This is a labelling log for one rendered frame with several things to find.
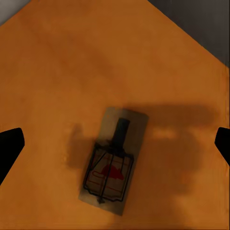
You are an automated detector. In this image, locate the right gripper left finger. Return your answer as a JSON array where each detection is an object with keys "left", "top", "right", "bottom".
[{"left": 0, "top": 127, "right": 25, "bottom": 184}]

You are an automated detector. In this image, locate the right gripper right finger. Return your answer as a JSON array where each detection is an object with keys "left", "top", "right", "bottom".
[{"left": 215, "top": 127, "right": 230, "bottom": 166}]

